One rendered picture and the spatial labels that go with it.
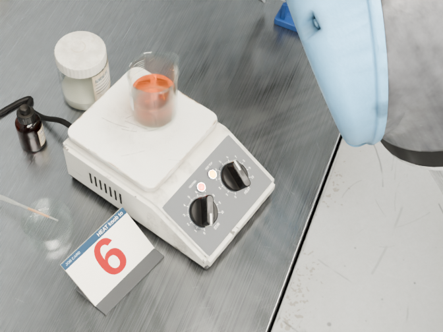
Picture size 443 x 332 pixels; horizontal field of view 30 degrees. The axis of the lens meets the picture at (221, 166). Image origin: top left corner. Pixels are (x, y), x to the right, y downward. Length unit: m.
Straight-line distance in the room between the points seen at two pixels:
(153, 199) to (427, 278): 0.31
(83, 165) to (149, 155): 0.08
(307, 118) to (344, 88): 0.61
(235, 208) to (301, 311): 0.13
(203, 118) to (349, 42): 0.51
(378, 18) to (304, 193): 0.58
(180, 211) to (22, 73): 0.31
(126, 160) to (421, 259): 0.34
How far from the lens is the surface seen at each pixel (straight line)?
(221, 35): 1.08
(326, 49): 0.40
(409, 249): 0.94
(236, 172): 0.88
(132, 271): 0.89
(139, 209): 0.88
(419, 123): 0.43
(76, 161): 0.90
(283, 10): 1.08
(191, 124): 0.88
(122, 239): 0.89
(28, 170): 0.97
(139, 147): 0.87
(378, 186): 0.97
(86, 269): 0.87
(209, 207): 0.86
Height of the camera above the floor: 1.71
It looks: 57 degrees down
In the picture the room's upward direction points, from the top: 5 degrees clockwise
